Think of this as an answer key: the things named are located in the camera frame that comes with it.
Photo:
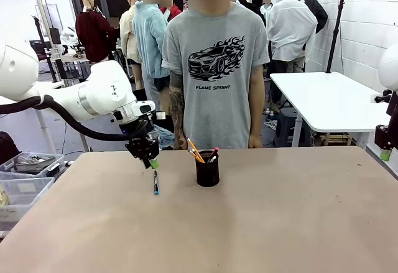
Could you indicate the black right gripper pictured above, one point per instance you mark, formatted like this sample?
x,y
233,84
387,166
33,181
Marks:
x,y
388,133

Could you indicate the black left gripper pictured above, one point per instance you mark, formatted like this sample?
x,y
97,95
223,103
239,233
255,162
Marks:
x,y
143,144

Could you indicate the orange pencil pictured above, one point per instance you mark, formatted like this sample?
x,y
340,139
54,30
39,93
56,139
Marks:
x,y
196,156
195,150

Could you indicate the pink pen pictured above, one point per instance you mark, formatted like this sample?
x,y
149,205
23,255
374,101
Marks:
x,y
214,152

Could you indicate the tattooed right forearm of person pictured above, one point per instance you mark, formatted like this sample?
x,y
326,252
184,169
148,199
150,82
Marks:
x,y
176,105

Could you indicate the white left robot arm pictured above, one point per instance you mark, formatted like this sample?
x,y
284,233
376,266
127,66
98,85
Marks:
x,y
99,95

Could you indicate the bare left forearm of person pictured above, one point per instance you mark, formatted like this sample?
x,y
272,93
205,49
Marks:
x,y
256,99

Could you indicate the black pen with blue cap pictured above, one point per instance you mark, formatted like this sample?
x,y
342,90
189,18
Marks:
x,y
155,182

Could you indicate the black mesh pen holder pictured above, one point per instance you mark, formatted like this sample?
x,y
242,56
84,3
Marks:
x,y
207,172

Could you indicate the right hand of person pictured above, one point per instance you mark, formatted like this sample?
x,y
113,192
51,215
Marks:
x,y
179,143

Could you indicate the left hand of person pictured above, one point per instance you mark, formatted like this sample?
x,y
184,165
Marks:
x,y
255,141

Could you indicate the blue jeans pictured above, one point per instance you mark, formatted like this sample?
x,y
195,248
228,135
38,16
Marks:
x,y
164,136

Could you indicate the large white table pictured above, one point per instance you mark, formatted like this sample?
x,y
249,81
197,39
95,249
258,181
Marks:
x,y
326,99

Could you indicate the black stool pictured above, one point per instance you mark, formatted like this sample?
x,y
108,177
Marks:
x,y
289,123

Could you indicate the person in grey T-shirt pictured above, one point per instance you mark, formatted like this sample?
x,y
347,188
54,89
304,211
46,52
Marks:
x,y
214,67

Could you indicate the clear bin with metal parts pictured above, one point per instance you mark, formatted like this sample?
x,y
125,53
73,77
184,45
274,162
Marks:
x,y
31,162

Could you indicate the black tripod stand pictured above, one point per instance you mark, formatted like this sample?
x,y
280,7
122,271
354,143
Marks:
x,y
335,36

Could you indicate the mannequin in cream jacket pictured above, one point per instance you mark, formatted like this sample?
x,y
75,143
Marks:
x,y
128,33

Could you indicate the clear plastic storage bin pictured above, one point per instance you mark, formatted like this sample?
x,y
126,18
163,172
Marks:
x,y
21,195

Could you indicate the mannequin in maroon sweater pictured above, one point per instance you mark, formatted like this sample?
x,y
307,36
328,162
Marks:
x,y
93,36

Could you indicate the mannequin in red jacket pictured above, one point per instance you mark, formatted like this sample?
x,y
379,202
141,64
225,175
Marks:
x,y
171,11

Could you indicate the mannequin in white shirt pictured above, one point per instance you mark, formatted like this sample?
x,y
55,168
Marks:
x,y
289,33

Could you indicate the mannequin in black jacket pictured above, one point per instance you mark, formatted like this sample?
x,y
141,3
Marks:
x,y
317,12

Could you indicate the mannequin in black top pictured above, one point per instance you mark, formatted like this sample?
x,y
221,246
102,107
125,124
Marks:
x,y
248,2

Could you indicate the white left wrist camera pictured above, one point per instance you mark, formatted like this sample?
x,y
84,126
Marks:
x,y
160,115

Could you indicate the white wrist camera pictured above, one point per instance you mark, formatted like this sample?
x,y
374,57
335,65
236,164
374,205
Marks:
x,y
160,115
377,98

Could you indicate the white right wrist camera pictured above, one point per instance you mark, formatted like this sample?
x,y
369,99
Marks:
x,y
377,98

